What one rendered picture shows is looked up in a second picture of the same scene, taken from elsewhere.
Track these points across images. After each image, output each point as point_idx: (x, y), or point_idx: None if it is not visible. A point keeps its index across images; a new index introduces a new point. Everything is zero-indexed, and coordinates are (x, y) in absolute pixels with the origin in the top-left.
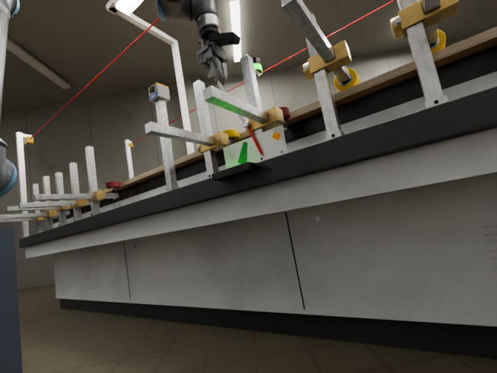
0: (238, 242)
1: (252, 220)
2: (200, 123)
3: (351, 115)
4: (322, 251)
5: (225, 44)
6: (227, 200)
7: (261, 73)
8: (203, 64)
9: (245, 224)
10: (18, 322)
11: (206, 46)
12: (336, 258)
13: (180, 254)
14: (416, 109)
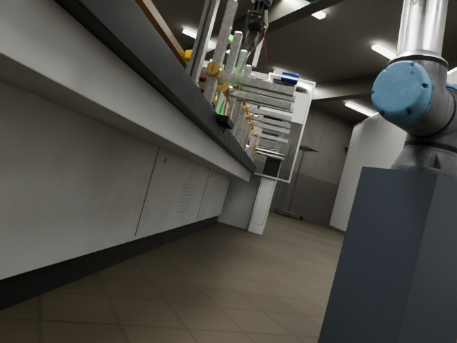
0: (128, 165)
1: (144, 143)
2: (225, 47)
3: None
4: (157, 187)
5: None
6: (200, 135)
7: None
8: (258, 26)
9: (139, 146)
10: (343, 240)
11: (264, 20)
12: (158, 193)
13: (60, 162)
14: None
